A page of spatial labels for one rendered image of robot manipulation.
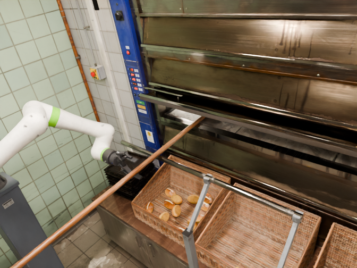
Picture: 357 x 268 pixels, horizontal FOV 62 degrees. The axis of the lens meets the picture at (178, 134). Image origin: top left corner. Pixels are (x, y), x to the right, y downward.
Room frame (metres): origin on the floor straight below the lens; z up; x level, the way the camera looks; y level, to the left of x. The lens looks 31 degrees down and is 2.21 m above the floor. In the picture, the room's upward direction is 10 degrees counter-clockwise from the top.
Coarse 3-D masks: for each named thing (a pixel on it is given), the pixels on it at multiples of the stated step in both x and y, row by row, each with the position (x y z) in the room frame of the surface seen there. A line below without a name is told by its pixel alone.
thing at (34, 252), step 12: (180, 132) 1.65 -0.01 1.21; (168, 144) 1.55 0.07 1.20; (156, 156) 1.46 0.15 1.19; (120, 180) 1.28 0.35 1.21; (108, 192) 1.20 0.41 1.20; (96, 204) 1.13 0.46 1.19; (60, 228) 1.01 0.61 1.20; (48, 240) 0.95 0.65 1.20; (36, 252) 0.90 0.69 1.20; (24, 264) 0.85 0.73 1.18
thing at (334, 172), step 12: (168, 120) 1.92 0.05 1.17; (180, 120) 1.86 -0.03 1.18; (204, 132) 1.69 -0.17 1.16; (216, 132) 1.62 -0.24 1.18; (228, 132) 1.60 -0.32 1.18; (240, 144) 1.49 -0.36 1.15; (252, 144) 1.43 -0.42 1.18; (264, 144) 1.41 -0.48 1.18; (276, 156) 1.32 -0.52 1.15; (288, 156) 1.27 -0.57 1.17; (300, 156) 1.25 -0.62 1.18; (312, 156) 1.23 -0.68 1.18; (312, 168) 1.18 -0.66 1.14; (324, 168) 1.14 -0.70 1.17; (336, 168) 1.11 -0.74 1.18; (348, 168) 1.10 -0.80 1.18
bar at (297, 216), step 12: (132, 144) 1.67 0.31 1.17; (180, 168) 1.35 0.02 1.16; (204, 180) 1.22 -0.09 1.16; (216, 180) 1.18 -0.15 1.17; (204, 192) 1.18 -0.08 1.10; (240, 192) 1.07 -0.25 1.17; (264, 204) 0.98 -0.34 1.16; (276, 204) 0.95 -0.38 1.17; (192, 216) 1.12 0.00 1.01; (300, 216) 0.87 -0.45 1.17; (192, 228) 1.09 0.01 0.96; (192, 240) 1.06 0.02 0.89; (288, 240) 0.83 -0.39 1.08; (192, 252) 1.05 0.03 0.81; (288, 252) 0.80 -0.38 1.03; (192, 264) 1.05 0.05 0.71
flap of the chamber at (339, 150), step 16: (160, 96) 1.83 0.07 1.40; (176, 96) 1.81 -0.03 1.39; (192, 96) 1.78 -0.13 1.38; (192, 112) 1.54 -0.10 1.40; (224, 112) 1.47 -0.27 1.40; (240, 112) 1.45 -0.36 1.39; (256, 112) 1.43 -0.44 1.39; (256, 128) 1.25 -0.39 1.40; (288, 128) 1.20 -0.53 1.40; (304, 128) 1.19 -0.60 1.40; (320, 128) 1.17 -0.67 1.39; (336, 128) 1.16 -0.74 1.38; (320, 144) 1.03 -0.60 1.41; (352, 144) 1.00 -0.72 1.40
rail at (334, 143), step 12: (144, 96) 1.84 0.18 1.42; (156, 96) 1.78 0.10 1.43; (192, 108) 1.55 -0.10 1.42; (204, 108) 1.50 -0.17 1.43; (240, 120) 1.32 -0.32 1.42; (252, 120) 1.29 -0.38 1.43; (288, 132) 1.14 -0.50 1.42; (300, 132) 1.11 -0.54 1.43; (336, 144) 0.99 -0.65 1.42; (348, 144) 0.97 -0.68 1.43
